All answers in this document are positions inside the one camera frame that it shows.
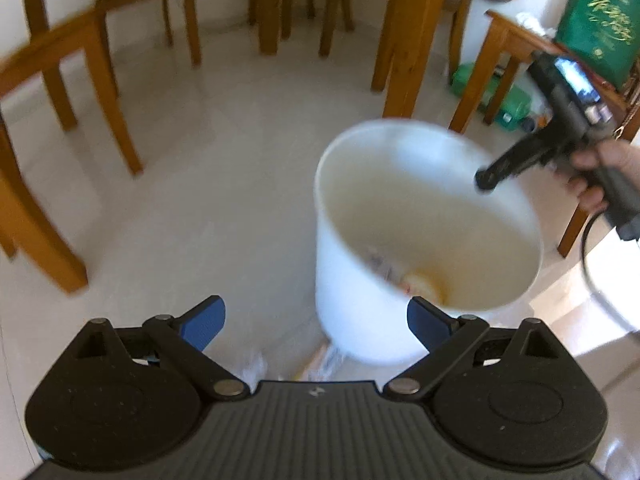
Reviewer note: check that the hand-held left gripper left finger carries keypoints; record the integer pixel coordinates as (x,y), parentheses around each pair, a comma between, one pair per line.
(206,322)

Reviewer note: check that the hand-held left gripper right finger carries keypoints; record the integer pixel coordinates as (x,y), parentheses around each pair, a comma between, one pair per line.
(425,322)

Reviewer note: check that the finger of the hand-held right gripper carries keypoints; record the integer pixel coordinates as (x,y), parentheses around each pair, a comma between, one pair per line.
(505,165)

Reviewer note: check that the white plastic bucket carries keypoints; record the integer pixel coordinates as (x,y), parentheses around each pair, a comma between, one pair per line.
(395,220)

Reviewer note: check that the beige drink powder packet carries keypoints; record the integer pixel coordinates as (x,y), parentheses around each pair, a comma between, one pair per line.
(322,362)

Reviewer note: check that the person's right hand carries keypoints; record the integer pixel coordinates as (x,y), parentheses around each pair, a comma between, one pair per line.
(615,160)

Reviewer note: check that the green plastic package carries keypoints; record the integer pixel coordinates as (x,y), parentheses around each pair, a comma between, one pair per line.
(500,100)

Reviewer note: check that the clear plastic bag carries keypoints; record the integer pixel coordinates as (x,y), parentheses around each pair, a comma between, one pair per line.
(255,367)

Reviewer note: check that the dark green gift bag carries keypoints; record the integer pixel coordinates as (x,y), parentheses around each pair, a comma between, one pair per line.
(600,20)

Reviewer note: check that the white crumpled tissue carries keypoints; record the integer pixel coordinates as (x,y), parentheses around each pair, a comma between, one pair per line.
(535,25)

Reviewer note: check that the wooden dining table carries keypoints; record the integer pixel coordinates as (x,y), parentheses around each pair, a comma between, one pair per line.
(417,35)

